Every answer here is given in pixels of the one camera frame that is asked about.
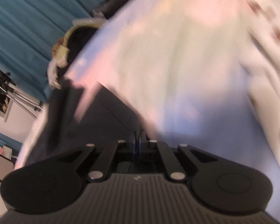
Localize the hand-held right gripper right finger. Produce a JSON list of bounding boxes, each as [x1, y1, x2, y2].
[[139, 131, 218, 183]]

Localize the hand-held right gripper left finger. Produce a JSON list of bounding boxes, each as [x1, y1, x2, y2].
[[58, 131, 139, 183]]

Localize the black pants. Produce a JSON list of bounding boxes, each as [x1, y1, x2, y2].
[[26, 75, 154, 168]]

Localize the pale pastel shirt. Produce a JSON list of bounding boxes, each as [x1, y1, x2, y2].
[[65, 0, 280, 224]]

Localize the pile of mixed clothes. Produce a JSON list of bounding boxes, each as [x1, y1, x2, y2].
[[47, 16, 109, 90]]

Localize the white spotted blanket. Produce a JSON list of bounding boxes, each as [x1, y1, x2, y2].
[[236, 0, 280, 150]]

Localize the teal curtain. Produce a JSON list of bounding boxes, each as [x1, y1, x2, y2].
[[0, 0, 140, 103]]

